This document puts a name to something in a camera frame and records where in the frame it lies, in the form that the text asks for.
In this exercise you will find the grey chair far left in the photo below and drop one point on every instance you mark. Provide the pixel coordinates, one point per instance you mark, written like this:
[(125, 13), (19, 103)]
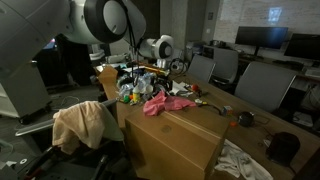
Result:
[(264, 85)]

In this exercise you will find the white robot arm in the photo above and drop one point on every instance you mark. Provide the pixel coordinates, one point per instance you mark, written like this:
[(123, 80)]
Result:
[(27, 26)]

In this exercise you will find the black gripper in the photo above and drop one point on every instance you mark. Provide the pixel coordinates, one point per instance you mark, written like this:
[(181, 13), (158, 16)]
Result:
[(164, 82)]

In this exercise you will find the peach printed towel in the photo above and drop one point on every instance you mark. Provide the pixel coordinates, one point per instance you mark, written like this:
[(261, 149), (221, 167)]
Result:
[(88, 123)]

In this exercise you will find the black cylinder speaker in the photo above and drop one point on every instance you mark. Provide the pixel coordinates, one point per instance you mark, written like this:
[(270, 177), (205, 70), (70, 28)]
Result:
[(283, 147)]

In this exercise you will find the grey office chair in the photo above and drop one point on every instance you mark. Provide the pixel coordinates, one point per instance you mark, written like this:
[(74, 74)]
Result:
[(85, 163)]

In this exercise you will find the black round speaker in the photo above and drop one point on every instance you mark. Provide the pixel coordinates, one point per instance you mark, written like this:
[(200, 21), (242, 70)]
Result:
[(246, 119)]

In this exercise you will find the rubiks cube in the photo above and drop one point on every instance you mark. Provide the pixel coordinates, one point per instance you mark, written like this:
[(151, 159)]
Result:
[(227, 110)]

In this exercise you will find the white grey rag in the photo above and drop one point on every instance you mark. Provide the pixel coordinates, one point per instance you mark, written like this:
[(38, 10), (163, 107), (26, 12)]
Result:
[(237, 162)]

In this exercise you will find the grey chair behind table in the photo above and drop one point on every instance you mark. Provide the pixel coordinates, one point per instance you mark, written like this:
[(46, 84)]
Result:
[(201, 68)]

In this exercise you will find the middle black monitor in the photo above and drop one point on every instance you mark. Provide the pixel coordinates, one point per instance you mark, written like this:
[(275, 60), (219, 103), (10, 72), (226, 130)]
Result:
[(304, 46)]

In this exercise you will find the pink towel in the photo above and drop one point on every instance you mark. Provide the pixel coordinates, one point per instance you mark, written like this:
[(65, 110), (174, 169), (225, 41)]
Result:
[(162, 102)]

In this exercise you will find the white paper stack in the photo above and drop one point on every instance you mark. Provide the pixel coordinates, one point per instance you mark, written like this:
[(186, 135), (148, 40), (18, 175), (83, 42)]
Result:
[(179, 90)]

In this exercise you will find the green plastic toy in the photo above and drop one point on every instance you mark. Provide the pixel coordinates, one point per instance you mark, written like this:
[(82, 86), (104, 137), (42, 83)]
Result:
[(126, 99)]

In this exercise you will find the cardboard box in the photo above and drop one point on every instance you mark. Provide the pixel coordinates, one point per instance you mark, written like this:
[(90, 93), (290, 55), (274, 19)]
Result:
[(175, 145)]

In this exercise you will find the left black monitor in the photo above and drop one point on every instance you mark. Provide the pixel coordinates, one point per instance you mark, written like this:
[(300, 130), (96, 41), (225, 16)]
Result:
[(267, 37)]

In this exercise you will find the yellow white bottle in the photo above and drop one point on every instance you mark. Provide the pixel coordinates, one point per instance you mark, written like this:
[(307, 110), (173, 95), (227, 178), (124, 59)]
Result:
[(136, 94)]

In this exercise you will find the grey chair center back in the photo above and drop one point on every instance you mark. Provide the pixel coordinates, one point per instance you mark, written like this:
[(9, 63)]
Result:
[(226, 65)]

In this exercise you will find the black monitor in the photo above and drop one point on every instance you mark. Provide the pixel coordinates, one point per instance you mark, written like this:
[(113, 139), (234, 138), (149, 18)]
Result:
[(304, 46), (267, 37)]

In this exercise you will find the clear plastic bag pile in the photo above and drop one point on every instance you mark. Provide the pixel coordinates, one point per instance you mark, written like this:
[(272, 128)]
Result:
[(143, 83)]

